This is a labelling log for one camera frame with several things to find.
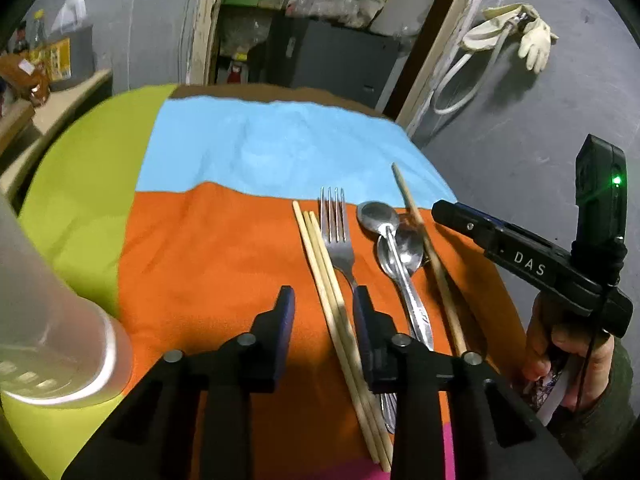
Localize person's right hand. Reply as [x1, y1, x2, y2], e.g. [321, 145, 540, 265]
[520, 294, 615, 411]

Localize metal spoon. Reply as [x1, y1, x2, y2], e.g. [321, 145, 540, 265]
[357, 200, 435, 352]
[377, 230, 435, 352]

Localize wooden side shelf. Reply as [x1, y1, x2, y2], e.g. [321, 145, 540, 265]
[0, 67, 114, 198]

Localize orange snack packet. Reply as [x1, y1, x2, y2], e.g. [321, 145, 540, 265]
[0, 51, 54, 107]

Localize large oil jug yellow label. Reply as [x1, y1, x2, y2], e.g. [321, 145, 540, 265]
[46, 0, 97, 92]

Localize cream rubber gloves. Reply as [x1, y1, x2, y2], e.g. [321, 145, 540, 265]
[461, 2, 560, 74]

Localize clear plastic bag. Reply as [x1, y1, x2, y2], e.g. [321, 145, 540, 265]
[286, 0, 374, 29]

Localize multicoloured tablecloth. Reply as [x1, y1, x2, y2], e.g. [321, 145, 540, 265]
[0, 84, 532, 480]

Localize person's right forearm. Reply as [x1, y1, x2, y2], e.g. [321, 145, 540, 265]
[545, 335, 640, 478]

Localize translucent white utensil holder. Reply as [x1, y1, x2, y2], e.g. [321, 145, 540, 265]
[0, 190, 134, 407]

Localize wooden chopstick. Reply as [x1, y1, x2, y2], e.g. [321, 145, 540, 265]
[302, 211, 392, 473]
[391, 162, 469, 357]
[292, 201, 379, 463]
[309, 211, 396, 451]

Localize black cabinet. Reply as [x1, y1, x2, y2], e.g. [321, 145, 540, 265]
[266, 12, 417, 112]

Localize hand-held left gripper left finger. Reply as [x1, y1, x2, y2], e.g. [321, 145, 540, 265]
[62, 285, 296, 480]

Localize wooden door frame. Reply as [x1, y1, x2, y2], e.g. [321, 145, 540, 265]
[186, 0, 495, 137]

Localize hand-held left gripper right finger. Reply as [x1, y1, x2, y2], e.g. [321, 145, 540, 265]
[351, 285, 583, 480]

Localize metal fork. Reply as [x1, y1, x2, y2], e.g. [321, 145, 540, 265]
[320, 186, 399, 435]

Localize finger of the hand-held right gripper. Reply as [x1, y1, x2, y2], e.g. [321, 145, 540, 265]
[477, 212, 527, 237]
[431, 200, 501, 256]

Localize white hose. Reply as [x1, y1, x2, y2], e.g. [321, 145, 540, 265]
[431, 22, 517, 116]

